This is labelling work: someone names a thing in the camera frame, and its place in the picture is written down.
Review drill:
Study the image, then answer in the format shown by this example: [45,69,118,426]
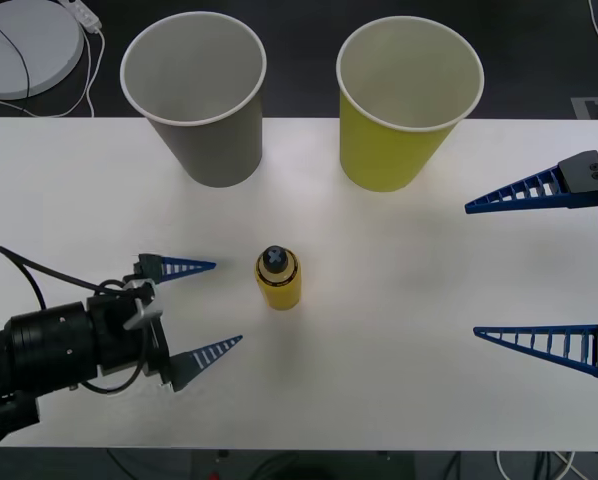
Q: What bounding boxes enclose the grey floor socket box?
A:
[571,94,598,120]

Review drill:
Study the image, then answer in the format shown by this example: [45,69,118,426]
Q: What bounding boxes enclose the white cable under table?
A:
[495,449,583,480]

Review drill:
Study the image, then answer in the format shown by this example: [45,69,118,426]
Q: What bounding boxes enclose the white power strip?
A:
[61,0,103,34]

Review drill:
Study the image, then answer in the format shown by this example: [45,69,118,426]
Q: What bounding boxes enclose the white power strip cable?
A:
[0,27,106,119]

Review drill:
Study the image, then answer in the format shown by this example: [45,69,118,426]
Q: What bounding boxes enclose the yellow bottle with black cap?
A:
[252,244,303,312]

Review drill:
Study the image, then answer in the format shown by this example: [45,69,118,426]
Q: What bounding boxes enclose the yellow-green plastic waste bin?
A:
[335,14,485,194]

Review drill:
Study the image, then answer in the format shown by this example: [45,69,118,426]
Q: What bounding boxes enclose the grey plastic waste bin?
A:
[119,12,269,189]

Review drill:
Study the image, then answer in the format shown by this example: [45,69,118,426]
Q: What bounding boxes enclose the thin black cable on disc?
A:
[0,9,33,99]

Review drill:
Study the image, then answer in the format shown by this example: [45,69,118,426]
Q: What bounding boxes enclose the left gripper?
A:
[85,253,244,392]

